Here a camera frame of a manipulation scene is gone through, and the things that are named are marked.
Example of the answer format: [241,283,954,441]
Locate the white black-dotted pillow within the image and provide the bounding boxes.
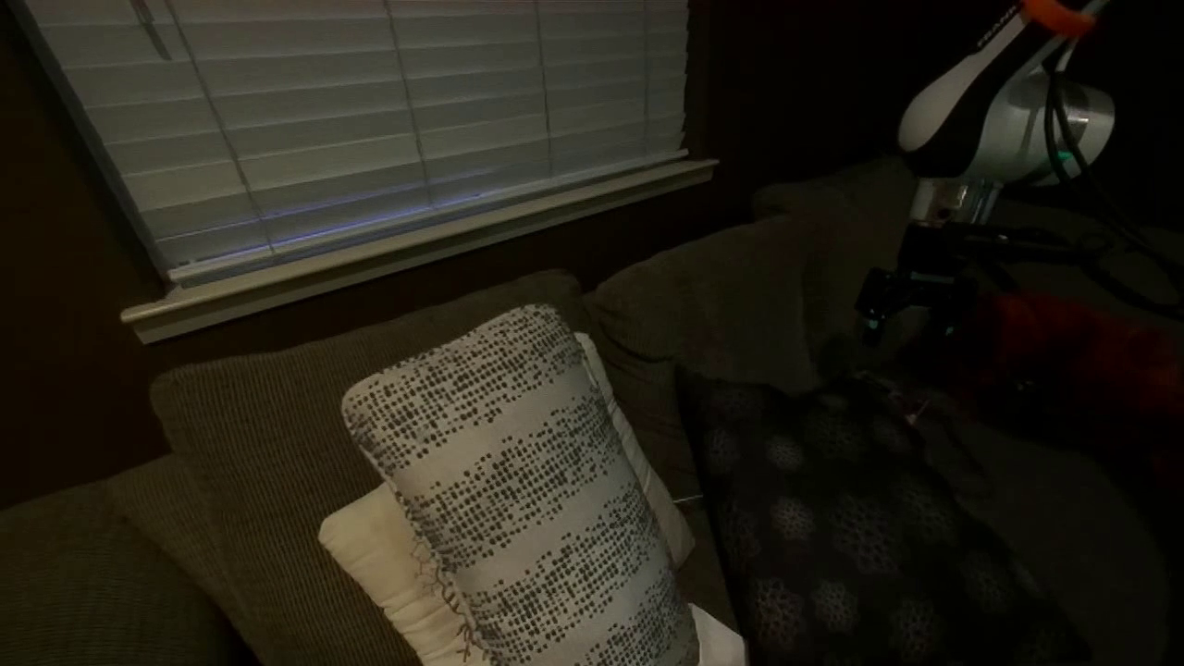
[337,304,702,666]

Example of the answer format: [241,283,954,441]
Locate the white window blinds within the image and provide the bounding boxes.
[20,0,692,289]

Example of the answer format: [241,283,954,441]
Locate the black floral pillow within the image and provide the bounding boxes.
[673,368,1100,666]

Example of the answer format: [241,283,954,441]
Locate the blind tilt wand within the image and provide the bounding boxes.
[129,0,174,65]

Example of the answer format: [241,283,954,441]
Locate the plain cream pillow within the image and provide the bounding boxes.
[314,330,753,666]

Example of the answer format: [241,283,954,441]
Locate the red blanket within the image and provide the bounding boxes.
[972,289,1184,500]

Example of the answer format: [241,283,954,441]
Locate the white window sill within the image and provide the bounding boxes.
[120,157,722,348]

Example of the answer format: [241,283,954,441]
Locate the orange cable strap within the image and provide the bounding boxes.
[1017,0,1103,36]

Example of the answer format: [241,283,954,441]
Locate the brown fabric sofa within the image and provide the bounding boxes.
[0,152,1184,666]

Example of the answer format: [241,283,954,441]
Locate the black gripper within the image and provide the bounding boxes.
[854,219,991,357]

